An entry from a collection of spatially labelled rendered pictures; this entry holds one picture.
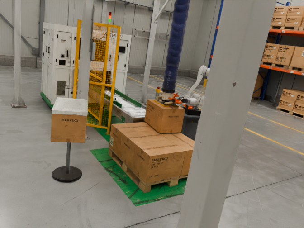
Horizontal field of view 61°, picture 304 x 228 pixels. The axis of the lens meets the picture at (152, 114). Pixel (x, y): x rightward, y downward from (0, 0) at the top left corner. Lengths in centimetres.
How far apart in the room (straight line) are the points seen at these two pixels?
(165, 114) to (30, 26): 954
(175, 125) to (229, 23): 338
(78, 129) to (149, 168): 104
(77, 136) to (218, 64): 259
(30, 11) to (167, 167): 1031
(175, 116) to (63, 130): 177
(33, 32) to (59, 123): 970
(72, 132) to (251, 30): 270
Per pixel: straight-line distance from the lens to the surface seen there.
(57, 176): 379
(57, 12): 1289
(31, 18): 1270
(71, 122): 323
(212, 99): 93
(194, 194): 106
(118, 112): 505
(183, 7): 416
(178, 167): 375
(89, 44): 470
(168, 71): 417
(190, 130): 490
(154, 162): 343
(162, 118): 404
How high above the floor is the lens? 197
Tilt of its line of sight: 16 degrees down
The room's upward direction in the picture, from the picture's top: 9 degrees clockwise
